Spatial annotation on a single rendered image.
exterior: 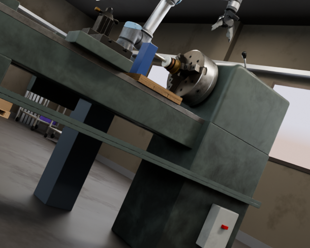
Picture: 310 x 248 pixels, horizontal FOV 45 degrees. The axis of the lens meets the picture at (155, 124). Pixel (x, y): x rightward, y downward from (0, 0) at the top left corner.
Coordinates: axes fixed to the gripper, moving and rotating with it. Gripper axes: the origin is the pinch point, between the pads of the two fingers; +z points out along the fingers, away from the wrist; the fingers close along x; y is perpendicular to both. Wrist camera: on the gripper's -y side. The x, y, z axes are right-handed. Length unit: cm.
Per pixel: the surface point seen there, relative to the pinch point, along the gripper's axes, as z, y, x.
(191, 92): 44.0, -16.6, 11.3
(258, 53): -118, 262, -211
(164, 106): 60, -24, 27
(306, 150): 4, 136, -247
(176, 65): 33.4, -11.0, 24.4
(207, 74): 31.0, -19.7, 8.1
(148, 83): 54, -28, 42
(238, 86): 28.2, -22.6, -12.5
